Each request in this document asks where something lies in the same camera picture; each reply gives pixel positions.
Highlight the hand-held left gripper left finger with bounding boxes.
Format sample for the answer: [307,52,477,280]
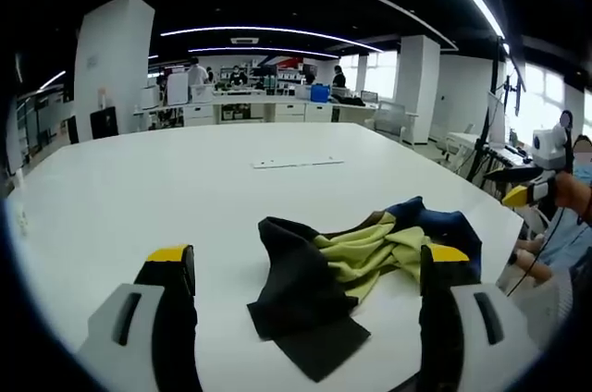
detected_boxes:
[76,243,203,392]

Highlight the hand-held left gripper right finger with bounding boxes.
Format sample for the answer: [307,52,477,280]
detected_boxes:
[418,243,542,392]

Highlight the black yellow blue garment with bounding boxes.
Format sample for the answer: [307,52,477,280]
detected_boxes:
[246,196,485,384]

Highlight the person's right hand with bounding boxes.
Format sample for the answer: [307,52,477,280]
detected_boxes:
[554,168,592,223]

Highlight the white side desk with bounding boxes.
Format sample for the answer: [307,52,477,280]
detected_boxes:
[446,130,537,171]

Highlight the black monitor stand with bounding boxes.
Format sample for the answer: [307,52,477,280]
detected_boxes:
[465,35,528,183]

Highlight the white mesh office chair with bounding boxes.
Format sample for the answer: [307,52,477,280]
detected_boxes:
[373,100,413,140]

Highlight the black chair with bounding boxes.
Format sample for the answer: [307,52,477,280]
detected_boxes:
[90,105,119,140]

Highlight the white board panel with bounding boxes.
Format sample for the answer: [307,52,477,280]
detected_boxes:
[166,71,190,106]

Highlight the white cabinet counter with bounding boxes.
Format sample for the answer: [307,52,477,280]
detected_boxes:
[133,89,380,128]

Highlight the long ceiling light strip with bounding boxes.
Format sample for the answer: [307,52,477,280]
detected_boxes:
[188,45,340,59]
[160,25,385,53]

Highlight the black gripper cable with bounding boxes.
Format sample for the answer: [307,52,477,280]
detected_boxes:
[506,206,568,297]

